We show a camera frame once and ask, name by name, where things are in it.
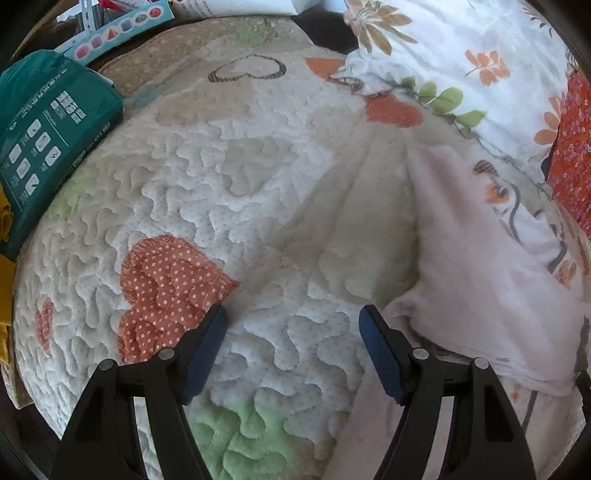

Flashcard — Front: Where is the green plastic package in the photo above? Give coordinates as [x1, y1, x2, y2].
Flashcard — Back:
[0, 48, 125, 259]

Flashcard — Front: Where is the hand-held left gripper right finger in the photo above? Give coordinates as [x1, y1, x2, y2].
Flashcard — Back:
[359, 304, 537, 480]

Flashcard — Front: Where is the red floral cloth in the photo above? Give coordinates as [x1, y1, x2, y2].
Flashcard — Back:
[544, 69, 591, 241]

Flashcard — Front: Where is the heart patterned quilted blanket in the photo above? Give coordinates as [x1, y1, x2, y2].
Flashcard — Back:
[9, 14, 573, 480]

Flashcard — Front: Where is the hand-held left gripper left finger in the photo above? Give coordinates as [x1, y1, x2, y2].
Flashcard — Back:
[50, 303, 228, 480]

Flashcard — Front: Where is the white paper sheet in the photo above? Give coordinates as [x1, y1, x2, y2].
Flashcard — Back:
[173, 0, 319, 21]

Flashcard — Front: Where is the yellow cloth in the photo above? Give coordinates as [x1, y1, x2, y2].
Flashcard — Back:
[0, 187, 16, 370]

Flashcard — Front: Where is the light blue shapes toy box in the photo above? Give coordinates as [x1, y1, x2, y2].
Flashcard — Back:
[54, 0, 176, 65]

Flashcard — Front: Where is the pale pink small garment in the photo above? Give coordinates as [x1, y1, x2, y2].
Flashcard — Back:
[318, 144, 587, 480]

